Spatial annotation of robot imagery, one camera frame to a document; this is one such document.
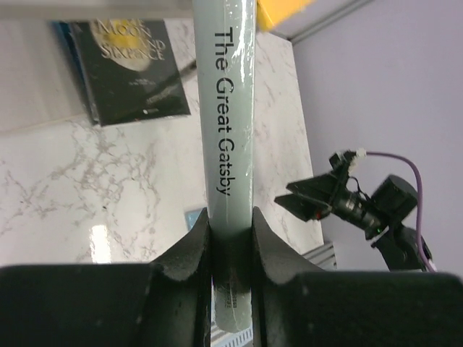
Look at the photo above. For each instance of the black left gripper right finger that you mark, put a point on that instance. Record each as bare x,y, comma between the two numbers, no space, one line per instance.
295,303

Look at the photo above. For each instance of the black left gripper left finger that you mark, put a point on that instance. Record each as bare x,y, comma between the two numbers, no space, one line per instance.
165,302

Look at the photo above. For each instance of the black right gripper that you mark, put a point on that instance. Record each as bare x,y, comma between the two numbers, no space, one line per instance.
345,196

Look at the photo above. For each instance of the light blue booklet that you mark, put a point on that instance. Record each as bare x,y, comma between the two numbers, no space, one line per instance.
192,216

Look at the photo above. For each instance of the pale grey-green booklet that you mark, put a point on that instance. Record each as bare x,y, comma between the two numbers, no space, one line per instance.
225,53

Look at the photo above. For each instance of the yellow booklet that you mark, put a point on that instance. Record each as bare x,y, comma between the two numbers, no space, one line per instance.
271,13

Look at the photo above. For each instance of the black Moon and Sixpence book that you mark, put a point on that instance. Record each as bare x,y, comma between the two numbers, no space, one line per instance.
128,70

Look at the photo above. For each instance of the teal ocean cover book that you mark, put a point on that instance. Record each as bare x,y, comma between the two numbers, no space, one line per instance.
63,34

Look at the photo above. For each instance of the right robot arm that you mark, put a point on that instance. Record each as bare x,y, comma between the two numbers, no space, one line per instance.
395,199

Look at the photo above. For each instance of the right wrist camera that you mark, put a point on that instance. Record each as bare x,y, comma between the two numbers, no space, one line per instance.
348,158

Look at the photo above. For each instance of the aluminium rail base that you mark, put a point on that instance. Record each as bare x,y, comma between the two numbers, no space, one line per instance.
323,256

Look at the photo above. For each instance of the right aluminium corner post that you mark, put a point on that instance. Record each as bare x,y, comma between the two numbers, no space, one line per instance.
316,25

